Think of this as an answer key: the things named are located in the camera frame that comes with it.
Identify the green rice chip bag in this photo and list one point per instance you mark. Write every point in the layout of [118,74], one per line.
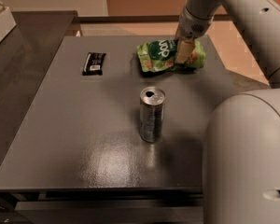
[159,56]

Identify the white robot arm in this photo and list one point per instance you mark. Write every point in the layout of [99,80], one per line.
[241,149]

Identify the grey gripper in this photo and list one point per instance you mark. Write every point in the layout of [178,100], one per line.
[191,26]

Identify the silver drink can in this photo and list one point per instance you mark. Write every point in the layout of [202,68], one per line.
[152,104]

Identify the dark side counter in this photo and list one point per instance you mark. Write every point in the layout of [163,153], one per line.
[25,56]

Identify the black rxbar chocolate bar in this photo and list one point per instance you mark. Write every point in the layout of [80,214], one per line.
[94,63]

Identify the grey cabinet drawer front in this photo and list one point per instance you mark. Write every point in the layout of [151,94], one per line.
[111,212]

